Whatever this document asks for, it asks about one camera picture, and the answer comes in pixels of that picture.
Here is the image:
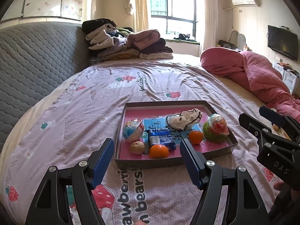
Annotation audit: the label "dark clothes on windowsill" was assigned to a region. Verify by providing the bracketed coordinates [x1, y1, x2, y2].
[175, 33, 195, 41]

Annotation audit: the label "dark framed window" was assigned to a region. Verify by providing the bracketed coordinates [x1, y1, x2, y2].
[148, 0, 198, 37]

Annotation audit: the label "green red toy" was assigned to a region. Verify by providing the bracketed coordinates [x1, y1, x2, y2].
[202, 121, 229, 143]

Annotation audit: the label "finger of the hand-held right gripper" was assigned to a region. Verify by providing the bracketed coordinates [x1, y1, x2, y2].
[238, 113, 275, 143]
[259, 106, 298, 140]

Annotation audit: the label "cream scrunchie with black trim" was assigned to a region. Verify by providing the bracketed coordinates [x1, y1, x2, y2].
[166, 108, 203, 132]

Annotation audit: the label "grey cardboard box tray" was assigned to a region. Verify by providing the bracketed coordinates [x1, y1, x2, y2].
[114, 100, 238, 169]

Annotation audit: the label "small colourful toy figure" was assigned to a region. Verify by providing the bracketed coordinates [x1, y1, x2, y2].
[271, 108, 283, 130]

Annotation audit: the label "dark bag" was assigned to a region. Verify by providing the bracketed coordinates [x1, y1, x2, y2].
[218, 40, 237, 48]

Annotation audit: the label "brown walnut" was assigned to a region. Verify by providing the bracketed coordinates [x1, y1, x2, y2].
[130, 141, 145, 155]

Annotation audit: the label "blue white candy bag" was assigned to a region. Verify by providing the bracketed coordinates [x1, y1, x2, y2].
[122, 119, 144, 142]

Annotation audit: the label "orange tangerine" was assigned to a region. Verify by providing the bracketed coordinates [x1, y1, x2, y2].
[188, 130, 203, 144]
[149, 144, 169, 159]

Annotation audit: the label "white air conditioner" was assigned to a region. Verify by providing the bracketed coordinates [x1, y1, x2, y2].
[232, 0, 259, 7]

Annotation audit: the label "grey quilted headboard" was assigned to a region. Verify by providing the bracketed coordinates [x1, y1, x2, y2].
[0, 22, 91, 150]

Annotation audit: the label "pink quilt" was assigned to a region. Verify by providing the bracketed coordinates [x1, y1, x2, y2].
[200, 47, 300, 118]

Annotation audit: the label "red candy bag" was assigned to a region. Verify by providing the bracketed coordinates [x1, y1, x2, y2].
[207, 114, 228, 136]

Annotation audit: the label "black television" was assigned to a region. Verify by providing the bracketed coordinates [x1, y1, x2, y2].
[268, 25, 299, 61]

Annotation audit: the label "person's right hand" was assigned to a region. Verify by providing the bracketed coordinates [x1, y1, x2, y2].
[273, 181, 300, 203]

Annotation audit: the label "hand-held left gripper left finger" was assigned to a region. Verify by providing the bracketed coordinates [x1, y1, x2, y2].
[25, 138, 115, 225]

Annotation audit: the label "pile of folded clothes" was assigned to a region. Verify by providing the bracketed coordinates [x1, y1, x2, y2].
[82, 19, 174, 64]

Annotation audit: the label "floral wall painting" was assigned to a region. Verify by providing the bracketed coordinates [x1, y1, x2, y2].
[0, 0, 83, 23]

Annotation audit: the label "white storage drawers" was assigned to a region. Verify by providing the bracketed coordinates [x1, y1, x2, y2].
[273, 62, 300, 92]

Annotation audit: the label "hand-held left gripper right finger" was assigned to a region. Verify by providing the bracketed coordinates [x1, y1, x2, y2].
[179, 138, 272, 225]

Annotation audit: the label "beige curtain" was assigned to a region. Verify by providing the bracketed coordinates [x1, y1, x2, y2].
[202, 0, 218, 57]
[133, 0, 149, 31]

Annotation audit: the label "blue snack packet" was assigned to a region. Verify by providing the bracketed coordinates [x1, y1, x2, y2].
[147, 128, 177, 151]

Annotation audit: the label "strawberry printed bedsheet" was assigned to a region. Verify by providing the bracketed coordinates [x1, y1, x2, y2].
[0, 53, 300, 225]

